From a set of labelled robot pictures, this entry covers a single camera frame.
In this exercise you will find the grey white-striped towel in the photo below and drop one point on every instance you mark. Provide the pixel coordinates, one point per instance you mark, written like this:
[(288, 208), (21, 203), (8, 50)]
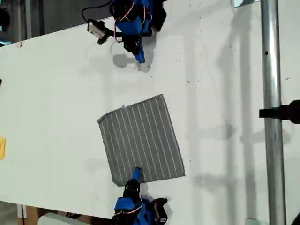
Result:
[(140, 140)]

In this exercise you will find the white box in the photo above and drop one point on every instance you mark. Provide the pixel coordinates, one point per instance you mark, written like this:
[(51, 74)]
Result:
[(61, 220)]

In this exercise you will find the yellow object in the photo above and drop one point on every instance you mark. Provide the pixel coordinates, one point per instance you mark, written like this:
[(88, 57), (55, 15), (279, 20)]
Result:
[(2, 148)]

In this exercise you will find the black clamp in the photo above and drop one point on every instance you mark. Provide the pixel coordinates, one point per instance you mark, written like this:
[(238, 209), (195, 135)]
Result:
[(281, 112)]

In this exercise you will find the black camera box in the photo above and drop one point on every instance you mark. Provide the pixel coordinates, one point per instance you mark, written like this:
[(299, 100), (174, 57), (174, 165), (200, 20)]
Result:
[(160, 209), (96, 29)]

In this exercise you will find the steel post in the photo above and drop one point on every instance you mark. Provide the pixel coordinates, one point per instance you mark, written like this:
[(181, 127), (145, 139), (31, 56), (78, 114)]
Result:
[(273, 70)]

